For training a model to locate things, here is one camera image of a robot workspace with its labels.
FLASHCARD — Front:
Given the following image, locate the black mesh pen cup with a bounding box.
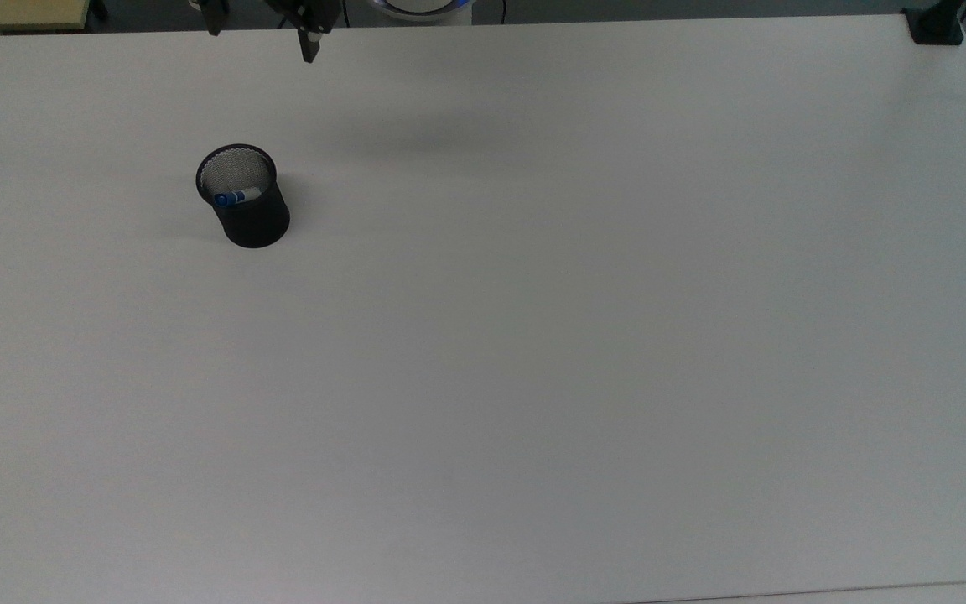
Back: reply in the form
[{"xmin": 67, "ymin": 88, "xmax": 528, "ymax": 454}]
[{"xmin": 195, "ymin": 143, "xmax": 291, "ymax": 249}]

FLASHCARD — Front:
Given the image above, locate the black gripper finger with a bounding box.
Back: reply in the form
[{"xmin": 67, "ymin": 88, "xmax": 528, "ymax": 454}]
[
  {"xmin": 198, "ymin": 0, "xmax": 230, "ymax": 37},
  {"xmin": 263, "ymin": 0, "xmax": 341, "ymax": 64}
]

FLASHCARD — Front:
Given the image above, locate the light wooden desk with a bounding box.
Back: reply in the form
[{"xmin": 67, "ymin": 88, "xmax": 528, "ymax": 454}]
[{"xmin": 0, "ymin": 0, "xmax": 91, "ymax": 33}]

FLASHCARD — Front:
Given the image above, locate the black table clamp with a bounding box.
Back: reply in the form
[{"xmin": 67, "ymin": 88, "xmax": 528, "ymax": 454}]
[{"xmin": 902, "ymin": 0, "xmax": 966, "ymax": 47}]

